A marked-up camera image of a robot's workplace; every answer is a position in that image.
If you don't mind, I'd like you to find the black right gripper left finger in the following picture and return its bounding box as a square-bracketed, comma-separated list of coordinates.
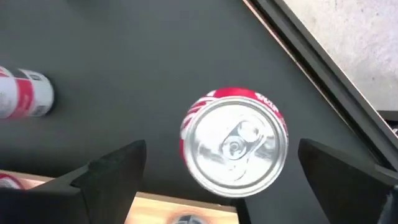
[0, 139, 147, 224]

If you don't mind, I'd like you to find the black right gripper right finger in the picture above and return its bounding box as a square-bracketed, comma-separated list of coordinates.
[298, 138, 398, 224]

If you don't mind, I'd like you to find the red Coca-Cola can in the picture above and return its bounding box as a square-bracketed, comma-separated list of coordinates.
[178, 86, 289, 199]

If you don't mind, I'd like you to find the silver Celsius can black lid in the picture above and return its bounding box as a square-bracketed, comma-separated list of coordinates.
[0, 65, 55, 120]

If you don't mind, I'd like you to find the black aluminium table frame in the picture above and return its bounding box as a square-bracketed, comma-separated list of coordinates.
[242, 0, 398, 172]

